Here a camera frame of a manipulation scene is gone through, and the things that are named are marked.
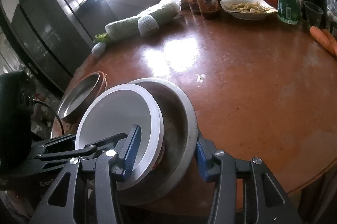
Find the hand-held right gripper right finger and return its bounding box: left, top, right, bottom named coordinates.
left=195, top=135, right=303, bottom=224

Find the orange carrot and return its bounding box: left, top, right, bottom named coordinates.
left=322, top=28, right=337, bottom=45
left=310, top=26, right=337, bottom=56

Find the red sauce jar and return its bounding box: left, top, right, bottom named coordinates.
left=183, top=0, right=201, bottom=14

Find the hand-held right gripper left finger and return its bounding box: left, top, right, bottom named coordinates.
left=29, top=124, right=143, bottom=224

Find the clear plastic bag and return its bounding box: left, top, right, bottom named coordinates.
left=325, top=0, right=337, bottom=24

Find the large steel bowl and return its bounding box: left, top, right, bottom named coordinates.
left=120, top=77, right=199, bottom=206

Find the grey refrigerator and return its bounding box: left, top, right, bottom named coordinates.
left=11, top=0, right=116, bottom=77

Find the large foam-netted fruit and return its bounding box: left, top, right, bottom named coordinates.
left=138, top=15, right=159, bottom=37

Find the small foam-netted fruit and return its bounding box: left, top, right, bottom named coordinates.
left=91, top=42, right=106, bottom=57

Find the green lettuce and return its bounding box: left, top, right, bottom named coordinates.
left=93, top=32, right=111, bottom=43

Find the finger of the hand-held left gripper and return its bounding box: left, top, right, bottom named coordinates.
left=39, top=133, right=129, bottom=153
left=34, top=145, right=98, bottom=163

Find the round steel pan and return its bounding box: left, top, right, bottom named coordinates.
left=57, top=73, right=102, bottom=119

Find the black cable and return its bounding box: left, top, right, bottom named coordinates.
left=32, top=101, right=65, bottom=135

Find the pink bear-shaped plate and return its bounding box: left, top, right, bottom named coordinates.
left=51, top=71, right=109, bottom=139

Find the brown sauce bottle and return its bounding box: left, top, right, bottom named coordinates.
left=194, top=0, right=220, bottom=20

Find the white dish of food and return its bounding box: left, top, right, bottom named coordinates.
left=220, top=0, right=279, bottom=20

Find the wrapped napa cabbage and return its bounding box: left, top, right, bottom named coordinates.
left=105, top=0, right=185, bottom=41

